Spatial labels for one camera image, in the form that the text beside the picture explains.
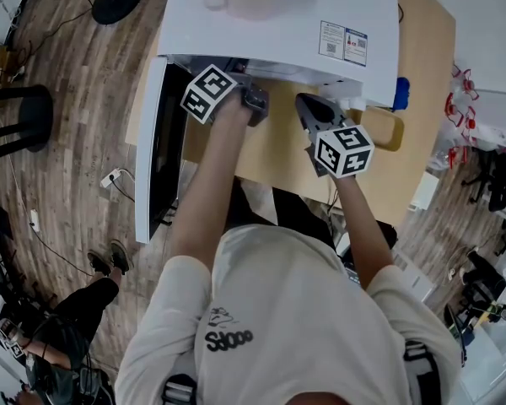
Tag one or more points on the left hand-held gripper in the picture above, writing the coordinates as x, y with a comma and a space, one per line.
208, 93

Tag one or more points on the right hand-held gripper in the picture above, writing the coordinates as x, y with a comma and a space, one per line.
346, 150

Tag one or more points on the person's left forearm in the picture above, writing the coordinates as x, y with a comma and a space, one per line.
206, 184

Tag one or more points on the person's right forearm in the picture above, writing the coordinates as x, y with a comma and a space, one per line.
362, 226

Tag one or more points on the tan rectangular tray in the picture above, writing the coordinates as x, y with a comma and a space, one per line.
383, 127

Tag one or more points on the blue cloth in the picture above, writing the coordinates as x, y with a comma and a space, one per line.
402, 93

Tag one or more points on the white microwave oven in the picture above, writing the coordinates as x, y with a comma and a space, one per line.
286, 32

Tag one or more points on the person's black trousers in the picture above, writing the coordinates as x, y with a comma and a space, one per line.
295, 209

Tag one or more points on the white power strip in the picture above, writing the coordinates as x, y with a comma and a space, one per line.
111, 177
34, 219

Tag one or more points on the group of clear water jugs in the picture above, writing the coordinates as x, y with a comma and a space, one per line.
461, 116

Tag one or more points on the black round stool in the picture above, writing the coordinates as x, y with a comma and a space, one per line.
25, 118

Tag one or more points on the person's white t-shirt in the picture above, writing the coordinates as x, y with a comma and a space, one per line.
286, 323

